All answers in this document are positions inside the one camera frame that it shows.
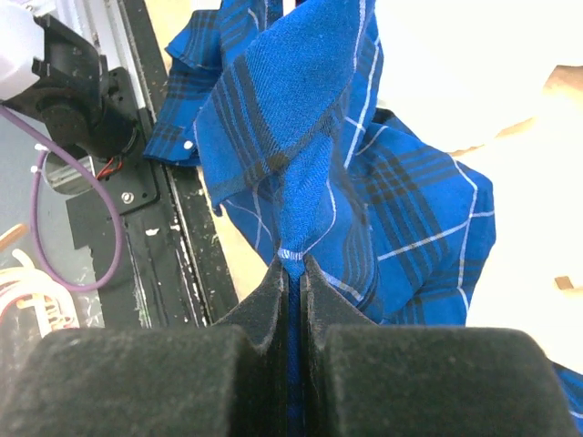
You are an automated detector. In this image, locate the blue plaid shirt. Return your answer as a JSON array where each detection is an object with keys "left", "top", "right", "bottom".
[{"left": 144, "top": 0, "right": 583, "bottom": 437}]

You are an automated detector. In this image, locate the aluminium frame rail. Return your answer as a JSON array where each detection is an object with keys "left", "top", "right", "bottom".
[{"left": 22, "top": 14, "right": 158, "bottom": 202}]

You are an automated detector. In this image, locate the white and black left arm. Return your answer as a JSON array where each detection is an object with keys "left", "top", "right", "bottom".
[{"left": 1, "top": 1, "right": 138, "bottom": 159}]

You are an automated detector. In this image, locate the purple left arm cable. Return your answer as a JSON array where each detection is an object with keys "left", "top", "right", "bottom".
[{"left": 0, "top": 105, "right": 125, "bottom": 292}]

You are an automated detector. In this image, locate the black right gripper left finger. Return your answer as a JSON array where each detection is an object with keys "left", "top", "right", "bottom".
[{"left": 1, "top": 261, "right": 288, "bottom": 436}]

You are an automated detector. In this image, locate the white hanging shirt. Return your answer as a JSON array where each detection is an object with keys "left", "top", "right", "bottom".
[{"left": 376, "top": 1, "right": 582, "bottom": 371}]

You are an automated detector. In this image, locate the pink hanger in foreground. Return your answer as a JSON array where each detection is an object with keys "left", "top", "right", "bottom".
[{"left": 1, "top": 280, "right": 80, "bottom": 337}]

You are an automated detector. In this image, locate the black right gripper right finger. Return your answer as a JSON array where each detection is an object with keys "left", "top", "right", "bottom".
[{"left": 300, "top": 257, "right": 578, "bottom": 436}]

